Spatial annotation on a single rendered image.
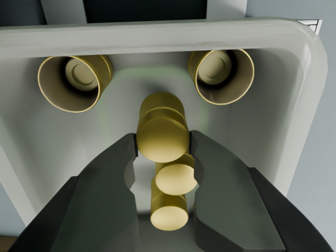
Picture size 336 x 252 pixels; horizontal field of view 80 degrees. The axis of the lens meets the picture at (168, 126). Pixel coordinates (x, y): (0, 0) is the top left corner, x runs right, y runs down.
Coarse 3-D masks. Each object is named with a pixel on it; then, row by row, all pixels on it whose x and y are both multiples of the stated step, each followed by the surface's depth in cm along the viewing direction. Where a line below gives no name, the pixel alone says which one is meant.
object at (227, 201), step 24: (192, 144) 12; (216, 144) 11; (216, 168) 9; (240, 168) 9; (216, 192) 8; (240, 192) 8; (216, 216) 7; (240, 216) 7; (264, 216) 7; (216, 240) 7; (240, 240) 6; (264, 240) 6
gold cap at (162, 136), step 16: (160, 96) 15; (176, 96) 16; (144, 112) 13; (160, 112) 12; (176, 112) 13; (144, 128) 12; (160, 128) 12; (176, 128) 12; (144, 144) 12; (160, 144) 12; (176, 144) 13; (160, 160) 13
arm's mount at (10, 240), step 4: (0, 236) 28; (4, 236) 28; (8, 236) 28; (12, 236) 28; (0, 240) 27; (4, 240) 27; (8, 240) 27; (12, 240) 27; (0, 244) 27; (4, 244) 27; (8, 244) 27; (0, 248) 26; (4, 248) 26; (8, 248) 27
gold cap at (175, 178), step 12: (180, 156) 16; (156, 168) 16; (168, 168) 15; (180, 168) 15; (192, 168) 15; (156, 180) 16; (168, 180) 16; (180, 180) 16; (192, 180) 16; (168, 192) 16; (180, 192) 16
